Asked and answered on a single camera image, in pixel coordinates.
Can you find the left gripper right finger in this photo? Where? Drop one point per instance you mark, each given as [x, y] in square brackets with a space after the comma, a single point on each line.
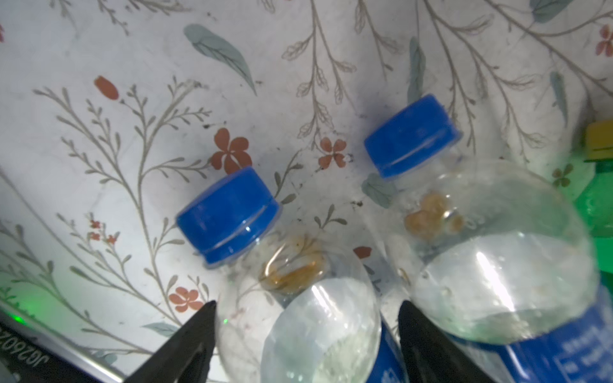
[429, 355]

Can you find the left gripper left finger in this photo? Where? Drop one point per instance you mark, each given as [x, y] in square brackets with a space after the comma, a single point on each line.
[187, 355]

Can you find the clear bottle blue cap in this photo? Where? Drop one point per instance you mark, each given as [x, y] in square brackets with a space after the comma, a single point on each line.
[491, 254]
[294, 305]

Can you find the teal calculator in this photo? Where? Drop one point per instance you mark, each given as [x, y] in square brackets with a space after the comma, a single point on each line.
[30, 352]

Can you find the green bottle upper left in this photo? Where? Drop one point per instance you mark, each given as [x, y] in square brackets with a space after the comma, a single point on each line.
[595, 202]

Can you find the floral patterned table mat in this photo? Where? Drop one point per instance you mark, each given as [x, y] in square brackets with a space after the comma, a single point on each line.
[115, 114]

